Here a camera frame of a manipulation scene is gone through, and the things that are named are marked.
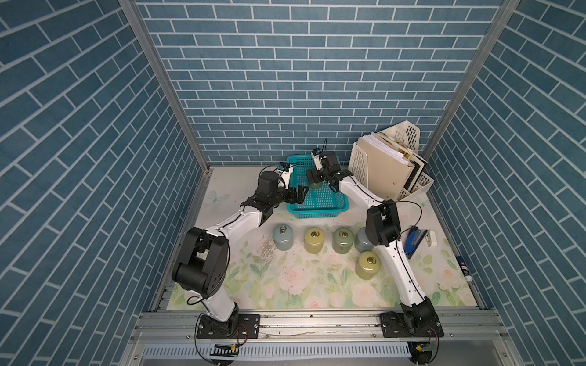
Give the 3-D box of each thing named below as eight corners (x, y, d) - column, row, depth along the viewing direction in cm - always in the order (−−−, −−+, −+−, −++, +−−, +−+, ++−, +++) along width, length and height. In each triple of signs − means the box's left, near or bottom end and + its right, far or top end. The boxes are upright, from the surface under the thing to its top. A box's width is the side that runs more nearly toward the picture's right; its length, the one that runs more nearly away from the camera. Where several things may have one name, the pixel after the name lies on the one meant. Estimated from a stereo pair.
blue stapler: (399, 253, 93) (402, 249, 90) (410, 227, 101) (413, 223, 98) (413, 261, 91) (416, 257, 88) (423, 234, 99) (427, 230, 96)
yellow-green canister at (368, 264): (357, 280, 86) (362, 271, 78) (354, 260, 91) (358, 250, 83) (376, 280, 86) (383, 271, 78) (372, 260, 91) (378, 250, 83)
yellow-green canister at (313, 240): (301, 248, 94) (301, 238, 87) (309, 234, 98) (310, 223, 91) (318, 257, 91) (319, 247, 84) (325, 242, 95) (327, 232, 88)
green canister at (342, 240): (333, 254, 92) (335, 244, 85) (331, 237, 97) (333, 227, 90) (351, 254, 92) (355, 245, 85) (349, 237, 97) (352, 227, 90)
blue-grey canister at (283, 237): (274, 250, 92) (272, 240, 86) (276, 235, 97) (274, 224, 90) (292, 250, 93) (292, 240, 86) (293, 235, 97) (292, 224, 90)
